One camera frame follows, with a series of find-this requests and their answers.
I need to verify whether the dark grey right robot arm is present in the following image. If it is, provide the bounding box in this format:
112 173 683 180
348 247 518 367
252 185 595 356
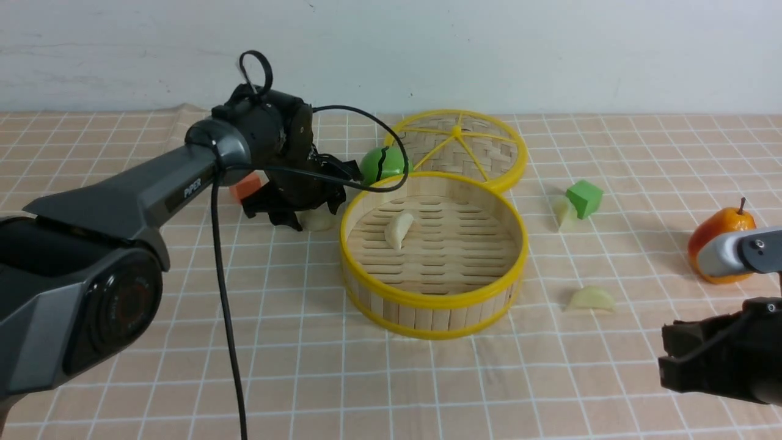
657 297 781 406

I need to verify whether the beige checkered tablecloth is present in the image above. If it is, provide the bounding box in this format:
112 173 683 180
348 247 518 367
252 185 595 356
1 106 780 439

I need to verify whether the grey camera on right wrist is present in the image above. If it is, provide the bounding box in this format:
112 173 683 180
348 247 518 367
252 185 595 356
696 227 781 277

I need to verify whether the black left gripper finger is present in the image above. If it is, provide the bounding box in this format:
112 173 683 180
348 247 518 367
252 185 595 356
269 210 304 232

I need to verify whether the woven bamboo steamer lid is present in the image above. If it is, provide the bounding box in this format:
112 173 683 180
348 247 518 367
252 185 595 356
393 109 528 193

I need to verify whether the green foam cube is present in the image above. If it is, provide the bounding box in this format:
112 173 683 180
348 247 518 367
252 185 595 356
565 179 604 219

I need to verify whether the orange foam cube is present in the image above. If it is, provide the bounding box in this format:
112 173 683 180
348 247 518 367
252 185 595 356
229 172 263 204

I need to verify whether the pale dumpling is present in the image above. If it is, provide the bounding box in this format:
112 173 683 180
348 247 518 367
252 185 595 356
384 211 414 251
299 209 336 233

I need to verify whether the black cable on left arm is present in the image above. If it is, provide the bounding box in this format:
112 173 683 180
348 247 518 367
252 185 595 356
210 51 409 440

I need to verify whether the green watermelon toy ball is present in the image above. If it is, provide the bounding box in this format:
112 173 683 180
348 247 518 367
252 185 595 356
359 145 408 186

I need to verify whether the greenish dumpling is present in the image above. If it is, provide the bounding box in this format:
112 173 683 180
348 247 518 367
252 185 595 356
565 286 616 312
551 196 579 233

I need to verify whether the bamboo steamer tray yellow rim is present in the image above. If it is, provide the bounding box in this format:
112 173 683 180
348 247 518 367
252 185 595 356
340 172 528 340

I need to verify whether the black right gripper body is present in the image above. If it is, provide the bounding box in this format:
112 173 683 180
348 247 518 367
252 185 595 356
659 298 781 404

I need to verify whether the orange red toy pear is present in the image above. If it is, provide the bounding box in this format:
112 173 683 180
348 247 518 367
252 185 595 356
687 197 756 284

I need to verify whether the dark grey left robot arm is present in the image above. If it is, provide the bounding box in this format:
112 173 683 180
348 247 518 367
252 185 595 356
1 91 362 413

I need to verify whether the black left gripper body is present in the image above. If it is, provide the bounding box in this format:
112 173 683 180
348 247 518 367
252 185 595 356
242 101 362 218

